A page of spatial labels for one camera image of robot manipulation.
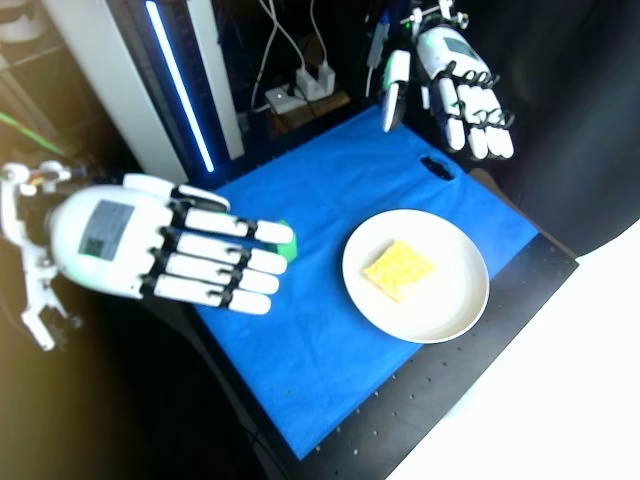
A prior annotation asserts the grey hanging adapter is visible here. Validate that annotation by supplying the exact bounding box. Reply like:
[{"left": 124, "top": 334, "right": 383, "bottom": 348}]
[{"left": 366, "top": 9, "right": 396, "bottom": 100}]

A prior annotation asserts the bag of yellow beads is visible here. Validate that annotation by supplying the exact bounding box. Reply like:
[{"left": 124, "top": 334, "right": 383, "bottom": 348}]
[{"left": 363, "top": 240, "right": 436, "bottom": 304}]

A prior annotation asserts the green block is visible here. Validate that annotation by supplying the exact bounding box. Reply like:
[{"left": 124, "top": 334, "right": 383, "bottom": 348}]
[{"left": 272, "top": 219, "right": 300, "bottom": 262}]

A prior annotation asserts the blue light strip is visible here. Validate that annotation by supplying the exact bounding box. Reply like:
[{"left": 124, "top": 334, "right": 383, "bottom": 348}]
[{"left": 144, "top": 0, "right": 216, "bottom": 174}]

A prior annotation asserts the white cable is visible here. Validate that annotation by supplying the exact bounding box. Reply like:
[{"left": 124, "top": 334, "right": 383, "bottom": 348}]
[
  {"left": 257, "top": 0, "right": 309, "bottom": 74},
  {"left": 308, "top": 0, "right": 330, "bottom": 65},
  {"left": 248, "top": 0, "right": 282, "bottom": 112}
]

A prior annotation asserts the black perforated board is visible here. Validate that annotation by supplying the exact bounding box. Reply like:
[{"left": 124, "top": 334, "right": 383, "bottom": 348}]
[{"left": 279, "top": 234, "right": 580, "bottom": 480}]

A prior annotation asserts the green cable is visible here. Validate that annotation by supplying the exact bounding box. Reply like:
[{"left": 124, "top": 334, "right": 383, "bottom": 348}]
[{"left": 0, "top": 110, "right": 67, "bottom": 157}]

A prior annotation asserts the white round plate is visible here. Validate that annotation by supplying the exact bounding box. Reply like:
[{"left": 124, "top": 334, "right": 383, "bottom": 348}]
[{"left": 341, "top": 208, "right": 490, "bottom": 344}]

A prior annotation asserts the white power strip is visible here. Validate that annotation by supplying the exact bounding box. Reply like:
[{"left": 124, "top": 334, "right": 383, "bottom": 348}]
[{"left": 294, "top": 58, "right": 336, "bottom": 100}]

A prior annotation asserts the white square adapter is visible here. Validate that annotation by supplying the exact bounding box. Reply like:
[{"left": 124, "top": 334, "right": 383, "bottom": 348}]
[{"left": 263, "top": 84, "right": 307, "bottom": 114}]

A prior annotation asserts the brown wooden box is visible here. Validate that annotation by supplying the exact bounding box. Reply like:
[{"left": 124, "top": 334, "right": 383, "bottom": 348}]
[{"left": 264, "top": 91, "right": 351, "bottom": 139}]

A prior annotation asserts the black curtain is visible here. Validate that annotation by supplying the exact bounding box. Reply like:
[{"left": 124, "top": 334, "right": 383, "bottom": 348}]
[{"left": 464, "top": 0, "right": 640, "bottom": 259}]

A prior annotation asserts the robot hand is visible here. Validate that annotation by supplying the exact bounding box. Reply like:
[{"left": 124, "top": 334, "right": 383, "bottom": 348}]
[
  {"left": 49, "top": 172, "right": 296, "bottom": 316},
  {"left": 379, "top": 24, "right": 516, "bottom": 161}
]

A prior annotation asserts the blue cloth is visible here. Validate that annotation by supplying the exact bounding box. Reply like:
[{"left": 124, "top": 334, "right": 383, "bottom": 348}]
[{"left": 192, "top": 104, "right": 540, "bottom": 460}]

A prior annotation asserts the white column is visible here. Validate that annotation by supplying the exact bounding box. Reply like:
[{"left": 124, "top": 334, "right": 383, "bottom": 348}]
[{"left": 42, "top": 0, "right": 246, "bottom": 184}]

